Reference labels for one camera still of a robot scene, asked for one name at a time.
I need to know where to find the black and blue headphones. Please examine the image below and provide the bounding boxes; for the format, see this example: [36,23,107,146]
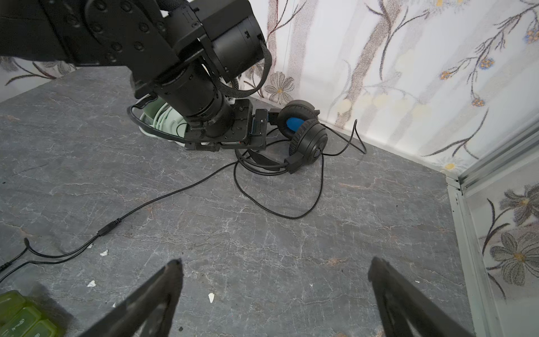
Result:
[234,100,328,176]

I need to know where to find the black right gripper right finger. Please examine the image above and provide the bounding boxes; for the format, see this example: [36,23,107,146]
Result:
[368,257,472,336]

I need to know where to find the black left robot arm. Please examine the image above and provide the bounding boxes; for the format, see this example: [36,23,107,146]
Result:
[1,0,272,152]

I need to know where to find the mint green headphones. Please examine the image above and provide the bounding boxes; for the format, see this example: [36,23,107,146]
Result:
[140,98,188,138]

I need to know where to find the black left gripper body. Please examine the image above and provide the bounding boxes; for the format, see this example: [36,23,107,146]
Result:
[184,104,268,151]

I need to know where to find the black headphone cable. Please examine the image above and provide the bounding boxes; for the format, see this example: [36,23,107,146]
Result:
[0,119,367,284]

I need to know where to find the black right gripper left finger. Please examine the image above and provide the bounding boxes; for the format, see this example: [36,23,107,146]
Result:
[82,259,184,336]

